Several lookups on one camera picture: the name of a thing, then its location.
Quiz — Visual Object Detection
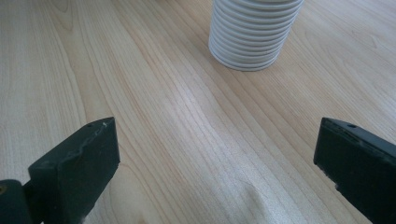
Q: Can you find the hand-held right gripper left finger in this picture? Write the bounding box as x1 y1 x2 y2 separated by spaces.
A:
23 117 121 224

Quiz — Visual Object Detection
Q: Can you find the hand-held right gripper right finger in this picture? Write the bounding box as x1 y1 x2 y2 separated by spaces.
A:
313 117 396 224

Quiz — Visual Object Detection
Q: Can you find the stack of white paper cups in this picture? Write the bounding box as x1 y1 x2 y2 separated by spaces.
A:
207 0 305 72

